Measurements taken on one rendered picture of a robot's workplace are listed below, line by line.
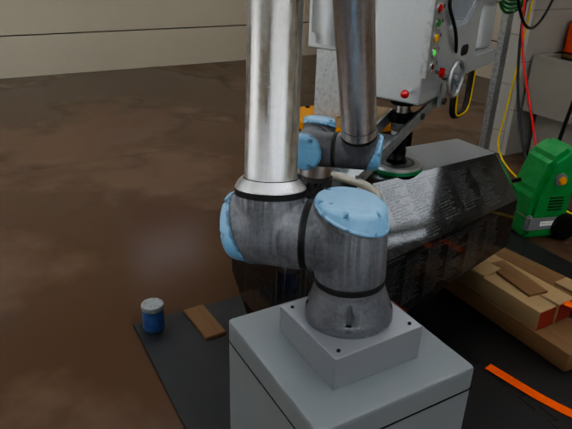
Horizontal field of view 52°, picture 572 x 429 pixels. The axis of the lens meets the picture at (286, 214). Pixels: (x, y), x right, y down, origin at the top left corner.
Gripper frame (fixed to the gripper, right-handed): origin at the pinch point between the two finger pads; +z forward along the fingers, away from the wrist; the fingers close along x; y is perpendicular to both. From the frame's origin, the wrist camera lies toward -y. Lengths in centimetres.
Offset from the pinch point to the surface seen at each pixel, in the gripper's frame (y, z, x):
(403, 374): 26, 2, -56
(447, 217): 55, 17, 67
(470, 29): 57, -54, 103
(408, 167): 38, -1, 73
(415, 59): 33, -45, 66
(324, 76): -3, -20, 153
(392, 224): 32, 15, 51
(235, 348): -11.2, 8.4, -45.6
